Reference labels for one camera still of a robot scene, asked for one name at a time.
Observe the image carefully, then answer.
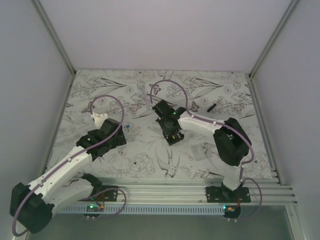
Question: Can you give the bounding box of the purple cable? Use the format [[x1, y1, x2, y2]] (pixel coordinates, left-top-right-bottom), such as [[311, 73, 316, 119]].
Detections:
[[149, 79, 263, 208], [12, 94, 126, 236]]

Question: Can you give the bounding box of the slotted grey cable duct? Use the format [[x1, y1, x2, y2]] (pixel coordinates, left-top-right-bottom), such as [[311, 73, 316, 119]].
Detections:
[[60, 203, 224, 216]]

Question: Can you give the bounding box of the green controller board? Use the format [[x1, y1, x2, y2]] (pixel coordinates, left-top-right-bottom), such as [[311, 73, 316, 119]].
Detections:
[[83, 203, 104, 220], [223, 205, 241, 221]]

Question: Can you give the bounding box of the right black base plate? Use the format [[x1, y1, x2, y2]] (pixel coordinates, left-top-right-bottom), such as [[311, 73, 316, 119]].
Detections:
[[205, 184, 251, 204]]

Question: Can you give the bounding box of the right aluminium frame post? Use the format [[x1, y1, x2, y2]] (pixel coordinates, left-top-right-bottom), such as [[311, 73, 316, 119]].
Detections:
[[248, 0, 300, 81]]

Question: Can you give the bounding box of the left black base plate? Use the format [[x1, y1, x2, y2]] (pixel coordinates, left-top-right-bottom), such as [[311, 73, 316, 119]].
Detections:
[[79, 185, 118, 202]]

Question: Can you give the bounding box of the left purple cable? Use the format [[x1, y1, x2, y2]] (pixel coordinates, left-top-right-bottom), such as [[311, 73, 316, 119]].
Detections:
[[12, 94, 126, 236]]

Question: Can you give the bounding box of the left aluminium frame post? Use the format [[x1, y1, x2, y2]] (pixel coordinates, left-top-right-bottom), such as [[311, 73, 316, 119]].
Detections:
[[30, 0, 77, 76]]

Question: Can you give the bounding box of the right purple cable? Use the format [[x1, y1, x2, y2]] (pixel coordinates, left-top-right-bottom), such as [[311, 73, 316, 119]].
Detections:
[[149, 79, 263, 208]]

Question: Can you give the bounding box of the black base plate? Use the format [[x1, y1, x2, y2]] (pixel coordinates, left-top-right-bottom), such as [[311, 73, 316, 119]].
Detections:
[[205, 184, 251, 204], [79, 185, 118, 202]]

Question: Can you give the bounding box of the aluminium mounting rail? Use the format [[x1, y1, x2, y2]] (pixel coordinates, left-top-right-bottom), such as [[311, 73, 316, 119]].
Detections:
[[101, 177, 298, 206]]

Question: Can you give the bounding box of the left green controller board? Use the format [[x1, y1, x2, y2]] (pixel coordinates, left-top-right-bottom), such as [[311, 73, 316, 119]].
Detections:
[[83, 203, 104, 220]]

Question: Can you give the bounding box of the aluminium frame post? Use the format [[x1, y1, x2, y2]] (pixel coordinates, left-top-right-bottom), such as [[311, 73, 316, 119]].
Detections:
[[30, 0, 77, 76], [248, 0, 300, 81]]

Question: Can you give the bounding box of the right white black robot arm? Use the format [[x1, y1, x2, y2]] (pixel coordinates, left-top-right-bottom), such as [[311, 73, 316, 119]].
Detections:
[[152, 100, 254, 203]]

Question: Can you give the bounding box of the right green controller board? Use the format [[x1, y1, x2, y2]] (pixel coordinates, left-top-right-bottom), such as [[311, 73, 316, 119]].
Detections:
[[223, 205, 241, 221]]

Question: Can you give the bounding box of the silver open-end wrench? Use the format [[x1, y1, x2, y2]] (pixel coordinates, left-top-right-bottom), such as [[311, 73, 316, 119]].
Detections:
[[137, 82, 152, 110]]

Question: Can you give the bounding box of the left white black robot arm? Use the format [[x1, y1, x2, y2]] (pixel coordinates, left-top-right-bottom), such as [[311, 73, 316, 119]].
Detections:
[[9, 118, 127, 237]]

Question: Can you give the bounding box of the black fuse box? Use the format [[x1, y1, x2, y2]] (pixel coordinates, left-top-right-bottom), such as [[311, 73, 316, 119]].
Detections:
[[165, 131, 184, 146]]

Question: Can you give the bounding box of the small black screwdriver bit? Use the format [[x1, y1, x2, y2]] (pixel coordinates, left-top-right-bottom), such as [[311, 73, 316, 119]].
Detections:
[[207, 103, 217, 113]]

